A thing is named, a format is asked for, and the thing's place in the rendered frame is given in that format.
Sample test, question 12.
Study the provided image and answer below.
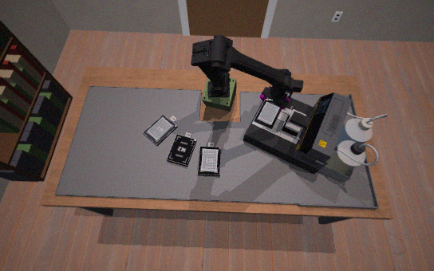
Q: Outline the white bottle with black cap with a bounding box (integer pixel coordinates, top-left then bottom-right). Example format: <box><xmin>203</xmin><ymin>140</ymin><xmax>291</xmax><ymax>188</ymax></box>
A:
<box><xmin>325</xmin><ymin>140</ymin><xmax>365</xmax><ymax>174</ymax></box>

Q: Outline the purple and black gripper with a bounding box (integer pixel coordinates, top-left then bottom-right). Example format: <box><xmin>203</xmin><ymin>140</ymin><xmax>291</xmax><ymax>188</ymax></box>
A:
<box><xmin>260</xmin><ymin>86</ymin><xmax>290</xmax><ymax>110</ymax></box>

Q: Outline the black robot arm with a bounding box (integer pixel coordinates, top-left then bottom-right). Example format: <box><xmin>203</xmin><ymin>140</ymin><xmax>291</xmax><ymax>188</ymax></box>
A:
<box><xmin>191</xmin><ymin>35</ymin><xmax>303</xmax><ymax>97</ymax></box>

